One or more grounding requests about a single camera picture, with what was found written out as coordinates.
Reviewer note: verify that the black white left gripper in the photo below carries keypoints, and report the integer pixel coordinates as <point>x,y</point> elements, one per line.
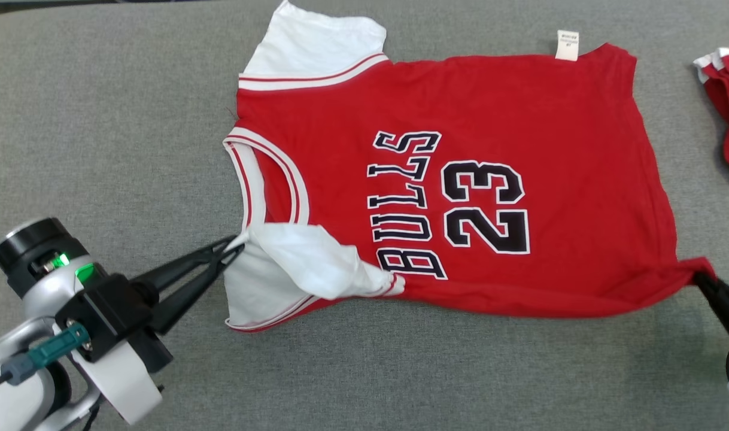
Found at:
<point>107,317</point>

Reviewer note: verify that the red white Bulls jersey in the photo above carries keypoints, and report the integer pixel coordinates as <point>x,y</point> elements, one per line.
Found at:
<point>520,102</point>

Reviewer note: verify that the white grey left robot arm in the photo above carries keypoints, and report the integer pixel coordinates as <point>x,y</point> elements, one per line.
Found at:
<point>11,401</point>

